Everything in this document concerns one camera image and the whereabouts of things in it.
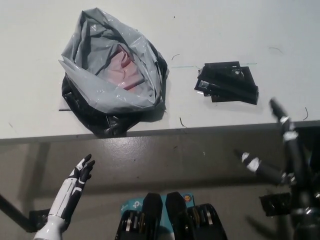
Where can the white and black left hand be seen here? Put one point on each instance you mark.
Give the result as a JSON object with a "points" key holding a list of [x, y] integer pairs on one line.
{"points": [[65, 193]]}

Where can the grey and black plastic bag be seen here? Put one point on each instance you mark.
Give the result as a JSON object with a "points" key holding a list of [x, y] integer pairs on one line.
{"points": [[82, 82]]}

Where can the pink item inside bag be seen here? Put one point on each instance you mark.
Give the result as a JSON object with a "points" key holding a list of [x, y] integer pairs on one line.
{"points": [[125, 67]]}

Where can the black floor tape patch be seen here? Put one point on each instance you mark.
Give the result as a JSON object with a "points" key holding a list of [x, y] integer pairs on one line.
{"points": [[38, 220], [273, 205]]}

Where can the teal router box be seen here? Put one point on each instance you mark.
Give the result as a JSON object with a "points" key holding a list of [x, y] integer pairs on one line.
{"points": [[130, 204]]}

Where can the thin black tape strip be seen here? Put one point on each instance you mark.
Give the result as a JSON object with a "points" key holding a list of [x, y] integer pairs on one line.
{"points": [[63, 109]]}

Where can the black ribbed robot torso blocks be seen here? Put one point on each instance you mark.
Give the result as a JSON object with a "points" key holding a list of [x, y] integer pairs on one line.
{"points": [[152, 205]]}

